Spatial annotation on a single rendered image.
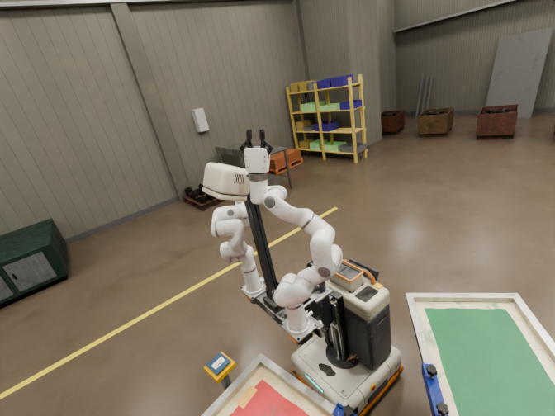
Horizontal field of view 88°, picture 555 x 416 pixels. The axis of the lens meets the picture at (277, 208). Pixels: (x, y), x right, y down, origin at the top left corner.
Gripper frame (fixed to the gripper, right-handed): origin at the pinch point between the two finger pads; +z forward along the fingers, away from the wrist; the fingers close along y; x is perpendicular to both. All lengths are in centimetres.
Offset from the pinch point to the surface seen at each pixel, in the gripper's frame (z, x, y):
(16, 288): -237, -115, -448
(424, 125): -60, -807, 176
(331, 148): -109, -686, -61
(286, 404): -121, 19, 16
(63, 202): -164, -282, -545
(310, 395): -115, 15, 26
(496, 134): -73, -714, 321
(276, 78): 79, -734, -229
